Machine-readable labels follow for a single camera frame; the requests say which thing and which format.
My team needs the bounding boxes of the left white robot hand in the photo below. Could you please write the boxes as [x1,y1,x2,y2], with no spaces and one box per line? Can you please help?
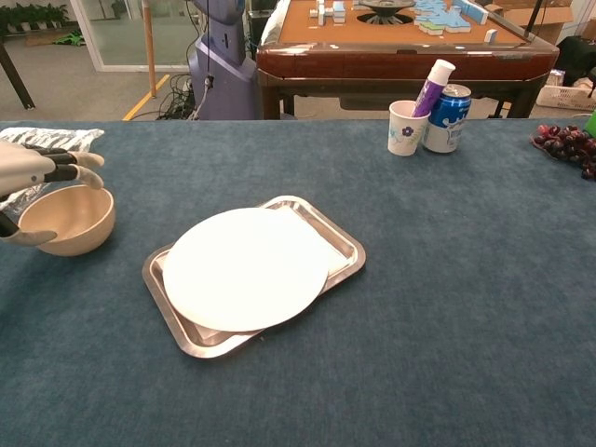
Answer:
[0,141,106,247]

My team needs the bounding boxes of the beige white bowl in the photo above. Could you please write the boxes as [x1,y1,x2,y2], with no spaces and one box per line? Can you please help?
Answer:
[17,183,116,257]

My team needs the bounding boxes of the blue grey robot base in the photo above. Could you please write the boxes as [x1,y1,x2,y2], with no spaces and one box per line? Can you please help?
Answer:
[187,0,258,121]

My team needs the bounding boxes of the silver metal tray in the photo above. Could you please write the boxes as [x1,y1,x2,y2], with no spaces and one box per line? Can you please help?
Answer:
[141,195,367,359]

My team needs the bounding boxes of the striped cloth in plastic bag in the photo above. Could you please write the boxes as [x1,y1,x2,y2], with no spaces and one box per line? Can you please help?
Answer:
[0,127,105,218]

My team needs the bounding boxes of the black table leg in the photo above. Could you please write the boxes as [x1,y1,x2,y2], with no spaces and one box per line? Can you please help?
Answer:
[0,39,36,111]

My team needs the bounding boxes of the row of potted plants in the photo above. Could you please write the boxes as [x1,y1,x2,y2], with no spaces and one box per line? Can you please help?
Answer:
[0,3,70,34]

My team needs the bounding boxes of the wooden pole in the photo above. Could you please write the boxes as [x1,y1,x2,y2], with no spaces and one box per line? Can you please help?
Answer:
[142,0,158,99]

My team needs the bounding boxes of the white round plate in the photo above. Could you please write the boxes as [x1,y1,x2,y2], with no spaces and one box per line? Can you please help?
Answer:
[162,207,330,332]

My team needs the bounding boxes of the stacked mahjong tile cluster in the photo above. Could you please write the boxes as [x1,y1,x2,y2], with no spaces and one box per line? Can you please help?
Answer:
[316,0,348,25]

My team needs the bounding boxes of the paper cup with flower print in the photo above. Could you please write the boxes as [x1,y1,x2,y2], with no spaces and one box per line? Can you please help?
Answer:
[387,99,432,157]

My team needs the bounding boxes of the brown mahjong table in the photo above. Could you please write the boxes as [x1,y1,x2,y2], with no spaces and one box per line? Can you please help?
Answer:
[255,0,560,121]

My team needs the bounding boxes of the purple white tube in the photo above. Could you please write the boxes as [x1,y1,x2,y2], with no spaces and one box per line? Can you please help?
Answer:
[411,59,456,118]

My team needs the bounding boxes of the blue felt tablecloth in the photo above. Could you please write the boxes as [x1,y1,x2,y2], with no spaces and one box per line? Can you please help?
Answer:
[0,118,596,447]

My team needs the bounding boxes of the blue white drink can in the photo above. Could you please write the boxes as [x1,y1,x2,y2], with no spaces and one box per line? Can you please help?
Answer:
[422,84,473,155]

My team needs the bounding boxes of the scattered mahjong tile pile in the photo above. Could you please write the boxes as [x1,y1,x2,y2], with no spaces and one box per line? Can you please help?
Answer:
[413,0,471,36]

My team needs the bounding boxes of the long mahjong tile row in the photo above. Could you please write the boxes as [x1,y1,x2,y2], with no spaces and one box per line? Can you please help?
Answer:
[454,0,490,24]

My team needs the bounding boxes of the dark red grape bunch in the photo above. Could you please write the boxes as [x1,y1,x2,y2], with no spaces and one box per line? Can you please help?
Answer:
[530,123,596,182]

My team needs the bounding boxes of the cardboard box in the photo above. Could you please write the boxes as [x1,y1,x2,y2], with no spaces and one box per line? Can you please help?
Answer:
[492,0,589,44]

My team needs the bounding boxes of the white plastic basket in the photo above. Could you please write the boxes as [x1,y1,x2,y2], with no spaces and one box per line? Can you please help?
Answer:
[535,83,596,112]

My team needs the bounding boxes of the black bag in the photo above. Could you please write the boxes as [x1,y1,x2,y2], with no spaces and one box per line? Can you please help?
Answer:
[556,35,596,88]

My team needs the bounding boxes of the tangled floor cables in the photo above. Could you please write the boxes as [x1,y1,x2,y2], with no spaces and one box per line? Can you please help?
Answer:
[156,73,202,121]

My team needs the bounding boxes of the hanging black cable with plug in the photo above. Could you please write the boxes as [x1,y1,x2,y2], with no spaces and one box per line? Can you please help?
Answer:
[202,0,216,109]

